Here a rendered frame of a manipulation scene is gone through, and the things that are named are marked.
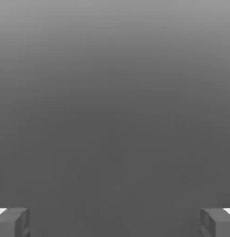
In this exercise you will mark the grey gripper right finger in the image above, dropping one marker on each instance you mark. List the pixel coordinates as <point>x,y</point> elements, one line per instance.
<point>218,225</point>

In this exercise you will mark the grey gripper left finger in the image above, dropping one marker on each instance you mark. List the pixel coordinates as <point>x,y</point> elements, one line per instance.
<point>9,224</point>

